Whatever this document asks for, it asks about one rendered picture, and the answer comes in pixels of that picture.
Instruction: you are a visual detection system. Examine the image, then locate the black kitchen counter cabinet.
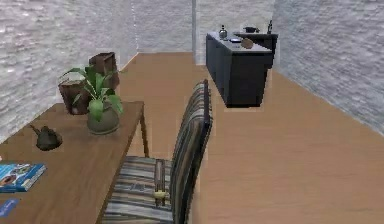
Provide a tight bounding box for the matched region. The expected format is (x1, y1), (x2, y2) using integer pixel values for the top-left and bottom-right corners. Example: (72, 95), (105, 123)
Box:
(205, 31), (279, 108)

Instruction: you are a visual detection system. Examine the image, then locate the green potted house plant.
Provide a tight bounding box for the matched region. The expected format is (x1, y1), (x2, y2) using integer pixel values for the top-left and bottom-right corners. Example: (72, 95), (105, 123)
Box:
(59, 65), (125, 136)

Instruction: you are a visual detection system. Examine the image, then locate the tan bread loaf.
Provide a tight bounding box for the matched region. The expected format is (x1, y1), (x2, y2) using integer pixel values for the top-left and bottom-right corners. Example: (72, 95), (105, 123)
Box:
(240, 37), (255, 50)

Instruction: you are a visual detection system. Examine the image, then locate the silver kettle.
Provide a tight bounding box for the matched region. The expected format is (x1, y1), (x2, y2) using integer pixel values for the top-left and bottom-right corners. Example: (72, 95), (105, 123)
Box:
(218, 24), (229, 40)

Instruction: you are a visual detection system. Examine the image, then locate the brown wooden chair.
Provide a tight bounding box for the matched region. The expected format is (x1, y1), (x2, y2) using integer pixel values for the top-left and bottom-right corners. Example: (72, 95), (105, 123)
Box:
(88, 51), (120, 91)
(58, 78), (93, 116)

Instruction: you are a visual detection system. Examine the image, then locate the brown wooden table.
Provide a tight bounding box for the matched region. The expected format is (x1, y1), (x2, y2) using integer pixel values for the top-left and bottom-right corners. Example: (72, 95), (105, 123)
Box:
(0, 100), (150, 224)

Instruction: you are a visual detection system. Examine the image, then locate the reddish brown black teakettle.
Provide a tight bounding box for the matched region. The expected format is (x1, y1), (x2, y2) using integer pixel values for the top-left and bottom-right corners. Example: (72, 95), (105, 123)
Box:
(29, 124), (64, 152)

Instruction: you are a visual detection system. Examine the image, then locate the brown bat with yellow band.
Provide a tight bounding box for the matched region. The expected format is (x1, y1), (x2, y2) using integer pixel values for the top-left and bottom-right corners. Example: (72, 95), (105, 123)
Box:
(153, 158), (167, 207)

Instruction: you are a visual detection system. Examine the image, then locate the small blue card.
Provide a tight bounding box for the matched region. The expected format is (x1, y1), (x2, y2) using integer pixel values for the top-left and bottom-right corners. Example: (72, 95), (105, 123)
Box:
(0, 198), (20, 219)

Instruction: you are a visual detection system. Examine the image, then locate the blue book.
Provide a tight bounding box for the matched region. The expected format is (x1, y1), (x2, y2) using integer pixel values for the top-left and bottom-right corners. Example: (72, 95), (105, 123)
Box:
(0, 162), (47, 194)

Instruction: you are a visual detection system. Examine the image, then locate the striped upholstered chair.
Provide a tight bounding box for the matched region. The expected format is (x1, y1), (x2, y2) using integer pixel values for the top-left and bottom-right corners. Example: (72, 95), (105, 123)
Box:
(101, 79), (214, 224)

